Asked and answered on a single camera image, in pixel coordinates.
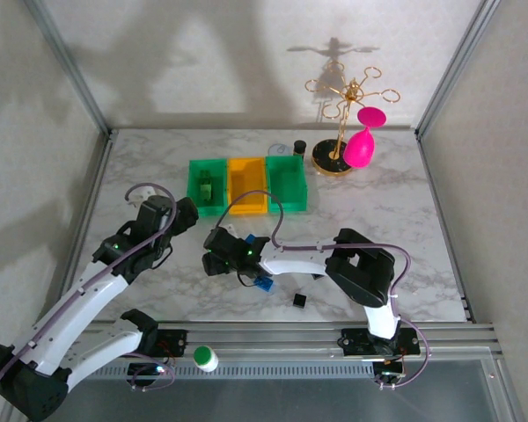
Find white bottle green cap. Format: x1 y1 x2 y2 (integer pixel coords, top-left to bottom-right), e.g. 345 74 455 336
192 346 220 374

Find pink plastic wine glass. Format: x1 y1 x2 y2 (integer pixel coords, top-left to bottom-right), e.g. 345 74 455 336
343 106 388 170

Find green plastic bin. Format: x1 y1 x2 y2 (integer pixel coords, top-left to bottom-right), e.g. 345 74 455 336
265 155 310 214
187 158 229 219

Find aluminium rail beam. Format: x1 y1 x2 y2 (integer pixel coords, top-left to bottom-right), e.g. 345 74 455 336
70 322 505 364

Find aluminium table side rail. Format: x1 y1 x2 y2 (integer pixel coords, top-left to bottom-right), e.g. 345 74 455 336
415 130 476 324
56 130 119 304

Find gold glass rack stand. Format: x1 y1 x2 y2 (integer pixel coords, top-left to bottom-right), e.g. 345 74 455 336
304 61 400 178

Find yellow plastic bin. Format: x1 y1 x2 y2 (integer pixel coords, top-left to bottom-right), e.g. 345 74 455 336
226 156 269 217

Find small black control board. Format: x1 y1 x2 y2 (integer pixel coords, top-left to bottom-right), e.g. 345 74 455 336
127 363 167 382
373 360 407 382

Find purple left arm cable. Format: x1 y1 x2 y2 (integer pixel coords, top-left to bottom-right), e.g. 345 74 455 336
0 182 178 412

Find grey slotted cable duct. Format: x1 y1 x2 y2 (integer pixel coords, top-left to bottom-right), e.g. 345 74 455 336
87 362 378 382

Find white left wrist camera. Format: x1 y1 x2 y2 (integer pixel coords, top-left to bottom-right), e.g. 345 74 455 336
129 186 158 207

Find aluminium frame post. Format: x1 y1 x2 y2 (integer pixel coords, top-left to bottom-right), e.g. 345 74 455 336
414 0 502 136
24 0 114 136

